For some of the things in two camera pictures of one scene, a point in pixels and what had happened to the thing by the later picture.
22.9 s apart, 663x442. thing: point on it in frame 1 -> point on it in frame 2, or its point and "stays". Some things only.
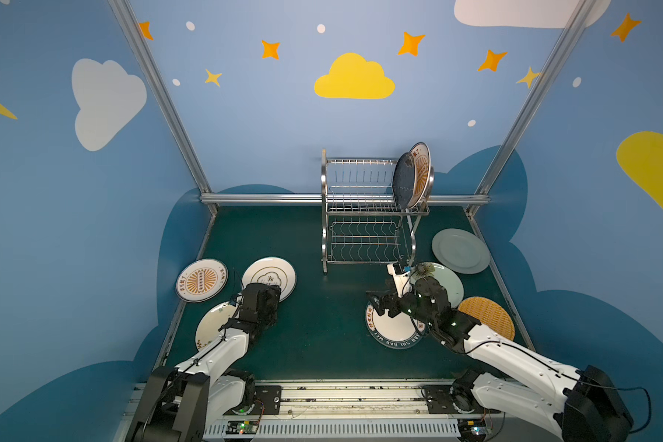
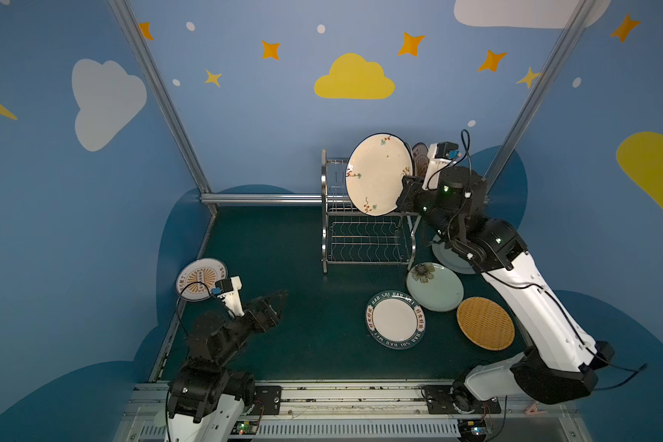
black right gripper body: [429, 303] -> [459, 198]
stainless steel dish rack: [360, 223] stays
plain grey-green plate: [461, 250] stays
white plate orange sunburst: [423, 157] stays
